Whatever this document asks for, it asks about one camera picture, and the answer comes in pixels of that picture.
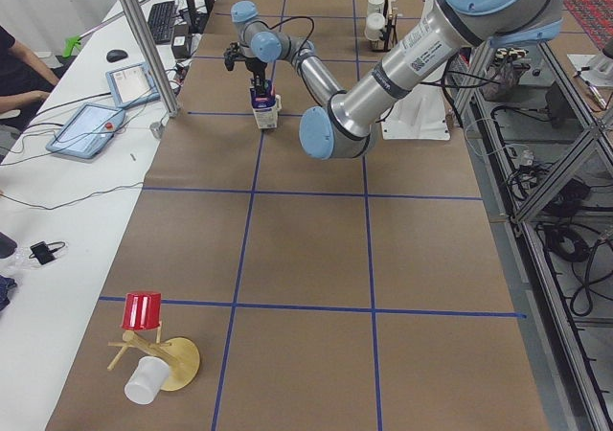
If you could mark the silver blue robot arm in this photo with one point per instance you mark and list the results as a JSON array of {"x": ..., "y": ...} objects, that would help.
[{"x": 340, "y": 125}]

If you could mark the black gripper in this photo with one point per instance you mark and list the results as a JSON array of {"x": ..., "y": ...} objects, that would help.
[{"x": 257, "y": 71}]

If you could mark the green clamp tool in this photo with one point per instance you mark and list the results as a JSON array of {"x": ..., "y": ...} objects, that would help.
[{"x": 72, "y": 44}]

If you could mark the small black adapter box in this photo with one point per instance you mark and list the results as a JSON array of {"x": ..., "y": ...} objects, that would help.
[{"x": 45, "y": 252}]

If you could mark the black wire cup rack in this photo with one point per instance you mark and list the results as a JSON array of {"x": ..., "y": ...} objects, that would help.
[{"x": 389, "y": 37}]

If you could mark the upper white rack cup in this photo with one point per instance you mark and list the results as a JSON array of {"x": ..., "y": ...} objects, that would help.
[{"x": 375, "y": 6}]

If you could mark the far blue teach pendant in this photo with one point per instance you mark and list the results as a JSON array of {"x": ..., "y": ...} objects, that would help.
[{"x": 132, "y": 85}]

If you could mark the white rack cup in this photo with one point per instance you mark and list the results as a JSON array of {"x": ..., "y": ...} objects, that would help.
[
  {"x": 374, "y": 26},
  {"x": 375, "y": 6}
]

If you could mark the near blue teach pendant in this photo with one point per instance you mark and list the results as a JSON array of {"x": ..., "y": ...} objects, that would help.
[{"x": 87, "y": 132}]

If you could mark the black computer mouse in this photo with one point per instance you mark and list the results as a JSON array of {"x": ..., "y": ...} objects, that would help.
[{"x": 116, "y": 55}]

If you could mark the person in black shirt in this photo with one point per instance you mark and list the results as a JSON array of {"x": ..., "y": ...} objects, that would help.
[{"x": 26, "y": 81}]

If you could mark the white plastic cup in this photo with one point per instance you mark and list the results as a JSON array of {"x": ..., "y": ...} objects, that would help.
[{"x": 147, "y": 380}]

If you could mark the black keyboard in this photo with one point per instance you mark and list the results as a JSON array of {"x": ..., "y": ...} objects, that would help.
[{"x": 161, "y": 21}]

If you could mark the white milk carton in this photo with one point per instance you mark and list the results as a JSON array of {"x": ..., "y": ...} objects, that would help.
[{"x": 266, "y": 109}]

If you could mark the aluminium frame post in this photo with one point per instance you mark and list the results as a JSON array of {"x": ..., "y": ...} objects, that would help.
[{"x": 139, "y": 28}]

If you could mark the wooden cup tree stand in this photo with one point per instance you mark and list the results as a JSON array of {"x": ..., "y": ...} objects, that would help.
[{"x": 181, "y": 354}]

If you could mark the lower white rack cup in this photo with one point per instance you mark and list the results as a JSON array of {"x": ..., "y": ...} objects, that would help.
[{"x": 374, "y": 26}]

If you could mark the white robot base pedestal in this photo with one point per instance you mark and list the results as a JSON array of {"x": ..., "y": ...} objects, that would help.
[{"x": 419, "y": 116}]

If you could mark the red plastic cup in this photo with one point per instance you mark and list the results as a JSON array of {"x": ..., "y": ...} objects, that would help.
[{"x": 142, "y": 310}]

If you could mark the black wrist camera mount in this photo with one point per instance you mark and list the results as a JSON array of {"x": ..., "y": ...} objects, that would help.
[{"x": 232, "y": 55}]

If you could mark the blue teach pendant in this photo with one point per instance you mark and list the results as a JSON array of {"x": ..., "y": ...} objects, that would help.
[
  {"x": 87, "y": 132},
  {"x": 132, "y": 85}
]

